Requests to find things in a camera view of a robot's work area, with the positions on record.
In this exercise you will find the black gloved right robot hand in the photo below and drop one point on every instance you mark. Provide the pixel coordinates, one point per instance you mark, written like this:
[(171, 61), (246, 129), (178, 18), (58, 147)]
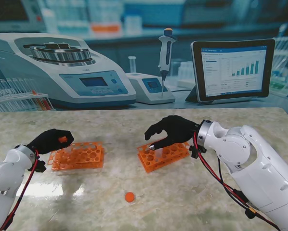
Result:
[(177, 130)]

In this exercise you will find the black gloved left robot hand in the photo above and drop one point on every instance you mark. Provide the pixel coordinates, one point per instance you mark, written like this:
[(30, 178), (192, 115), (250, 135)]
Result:
[(45, 142)]

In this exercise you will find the orange screw cap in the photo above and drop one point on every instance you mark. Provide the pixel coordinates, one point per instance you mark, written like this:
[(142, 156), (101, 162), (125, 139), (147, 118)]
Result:
[(62, 139), (129, 196)]

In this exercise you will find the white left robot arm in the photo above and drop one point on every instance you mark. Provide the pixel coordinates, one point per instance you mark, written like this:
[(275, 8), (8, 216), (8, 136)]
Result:
[(4, 178)]

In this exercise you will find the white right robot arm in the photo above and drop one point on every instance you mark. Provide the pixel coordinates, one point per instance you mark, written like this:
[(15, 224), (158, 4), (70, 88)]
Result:
[(254, 168)]

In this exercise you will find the orange test tube rack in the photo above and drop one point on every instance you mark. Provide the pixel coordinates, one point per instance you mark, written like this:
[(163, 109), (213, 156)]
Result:
[(86, 156), (156, 158)]

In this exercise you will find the printed laboratory backdrop poster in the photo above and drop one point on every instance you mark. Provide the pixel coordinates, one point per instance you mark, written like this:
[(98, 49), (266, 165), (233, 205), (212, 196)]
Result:
[(144, 48)]

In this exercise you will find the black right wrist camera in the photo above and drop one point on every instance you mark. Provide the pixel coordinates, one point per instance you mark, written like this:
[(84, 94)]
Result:
[(197, 151)]

